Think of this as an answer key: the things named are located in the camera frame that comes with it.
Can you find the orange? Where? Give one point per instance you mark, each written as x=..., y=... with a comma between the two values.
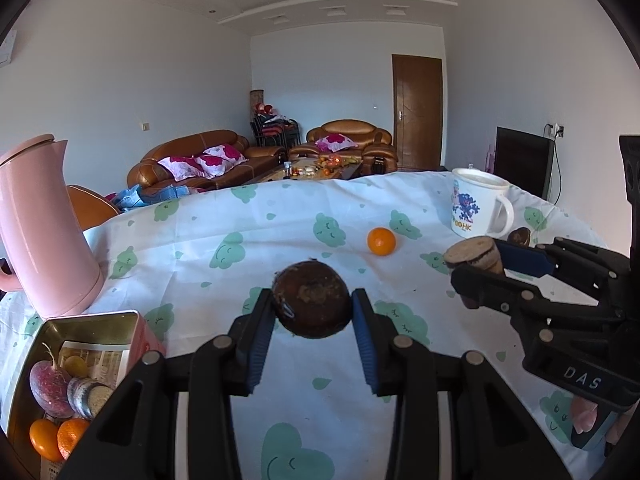
x=72, y=437
x=381, y=241
x=44, y=440

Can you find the white cartoon-print mug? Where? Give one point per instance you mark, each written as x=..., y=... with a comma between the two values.
x=472, y=205

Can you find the small dark brown fruit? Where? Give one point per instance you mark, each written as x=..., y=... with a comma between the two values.
x=520, y=236

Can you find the brown leather armchair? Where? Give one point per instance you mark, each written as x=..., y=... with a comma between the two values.
x=370, y=145

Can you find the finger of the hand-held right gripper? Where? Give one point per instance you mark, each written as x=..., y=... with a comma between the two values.
x=525, y=260
x=490, y=287

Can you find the white air conditioner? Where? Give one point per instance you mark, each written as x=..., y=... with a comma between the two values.
x=6, y=50

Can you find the black television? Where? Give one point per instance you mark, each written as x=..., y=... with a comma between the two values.
x=522, y=160

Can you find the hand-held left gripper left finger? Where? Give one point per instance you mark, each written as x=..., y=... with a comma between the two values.
x=260, y=340

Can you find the wooden cylinder block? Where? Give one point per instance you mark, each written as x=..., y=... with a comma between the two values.
x=470, y=252

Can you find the brown leather sofa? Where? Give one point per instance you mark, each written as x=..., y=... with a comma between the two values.
x=190, y=145

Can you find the white green-print tablecloth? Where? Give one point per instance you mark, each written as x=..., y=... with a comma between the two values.
x=200, y=240

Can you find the large dark brown round fruit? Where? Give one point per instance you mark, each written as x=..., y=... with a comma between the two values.
x=312, y=300

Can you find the wall power socket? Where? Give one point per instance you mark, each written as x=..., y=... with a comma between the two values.
x=556, y=130

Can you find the metal tin box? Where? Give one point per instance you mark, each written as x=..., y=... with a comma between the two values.
x=90, y=327

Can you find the purple radish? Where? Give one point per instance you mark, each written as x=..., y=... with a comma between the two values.
x=50, y=385

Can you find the brown wooden door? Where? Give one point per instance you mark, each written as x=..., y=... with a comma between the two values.
x=417, y=110

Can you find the pink electric kettle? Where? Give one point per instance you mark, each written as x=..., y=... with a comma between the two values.
x=40, y=220

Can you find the tall brown floor vase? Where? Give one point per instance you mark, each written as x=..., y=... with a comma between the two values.
x=256, y=102

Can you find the cluttered coffee table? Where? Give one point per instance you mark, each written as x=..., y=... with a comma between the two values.
x=300, y=172

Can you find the person's right hand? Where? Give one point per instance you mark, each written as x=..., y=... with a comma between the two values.
x=584, y=412

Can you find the yellow round fruit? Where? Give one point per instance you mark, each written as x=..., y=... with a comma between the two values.
x=76, y=366

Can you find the stacked dark chairs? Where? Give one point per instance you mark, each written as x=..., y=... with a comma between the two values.
x=275, y=132

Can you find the printed paper leaflet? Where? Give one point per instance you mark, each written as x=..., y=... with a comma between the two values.
x=110, y=360

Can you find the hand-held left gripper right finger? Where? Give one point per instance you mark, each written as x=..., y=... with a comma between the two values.
x=365, y=340

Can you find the brown leather chair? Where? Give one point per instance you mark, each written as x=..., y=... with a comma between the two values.
x=90, y=207

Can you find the blue clothes pile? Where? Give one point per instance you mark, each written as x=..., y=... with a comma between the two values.
x=145, y=195

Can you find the pink floral cushion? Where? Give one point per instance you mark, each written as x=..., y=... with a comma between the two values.
x=334, y=143
x=180, y=167
x=220, y=160

